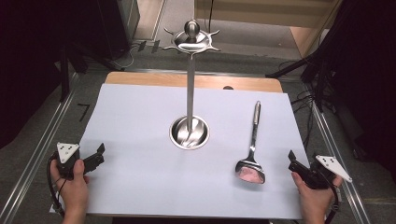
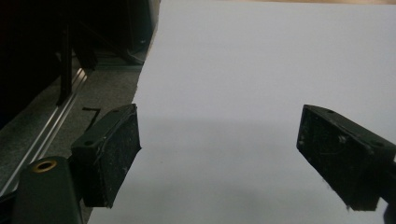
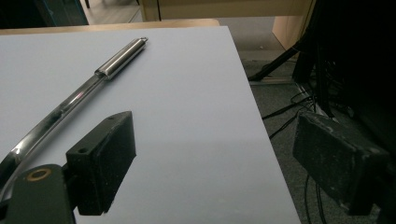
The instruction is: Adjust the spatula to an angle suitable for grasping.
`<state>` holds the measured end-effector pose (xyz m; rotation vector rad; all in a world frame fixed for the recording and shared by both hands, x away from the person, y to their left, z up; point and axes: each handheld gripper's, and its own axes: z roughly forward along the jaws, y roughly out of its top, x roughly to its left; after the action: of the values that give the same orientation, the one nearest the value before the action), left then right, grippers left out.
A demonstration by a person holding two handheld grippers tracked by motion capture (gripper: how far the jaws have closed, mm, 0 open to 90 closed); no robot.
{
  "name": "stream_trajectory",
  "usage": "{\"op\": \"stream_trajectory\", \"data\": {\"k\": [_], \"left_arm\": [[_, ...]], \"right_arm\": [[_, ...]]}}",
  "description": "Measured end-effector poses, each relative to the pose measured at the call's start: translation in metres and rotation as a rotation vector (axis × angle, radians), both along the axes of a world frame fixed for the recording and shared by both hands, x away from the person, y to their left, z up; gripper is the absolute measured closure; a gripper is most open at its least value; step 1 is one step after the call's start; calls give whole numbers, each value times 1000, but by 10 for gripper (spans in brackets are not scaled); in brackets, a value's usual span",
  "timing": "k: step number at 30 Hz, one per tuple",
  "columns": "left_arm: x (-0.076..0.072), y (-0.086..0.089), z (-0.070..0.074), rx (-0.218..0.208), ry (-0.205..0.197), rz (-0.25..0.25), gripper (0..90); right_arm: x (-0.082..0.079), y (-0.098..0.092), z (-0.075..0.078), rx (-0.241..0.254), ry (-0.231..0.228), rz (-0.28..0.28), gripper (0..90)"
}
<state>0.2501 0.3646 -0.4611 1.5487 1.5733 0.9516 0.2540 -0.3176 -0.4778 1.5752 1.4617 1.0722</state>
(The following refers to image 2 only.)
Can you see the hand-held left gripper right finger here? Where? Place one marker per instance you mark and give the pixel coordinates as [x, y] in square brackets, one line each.
[339, 155]

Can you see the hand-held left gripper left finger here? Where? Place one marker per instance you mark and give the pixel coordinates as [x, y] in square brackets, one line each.
[106, 155]

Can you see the aluminium floor rail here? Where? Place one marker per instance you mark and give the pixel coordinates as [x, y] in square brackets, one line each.
[49, 127]

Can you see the black metal stand leg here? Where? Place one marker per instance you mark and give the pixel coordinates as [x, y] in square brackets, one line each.
[65, 62]

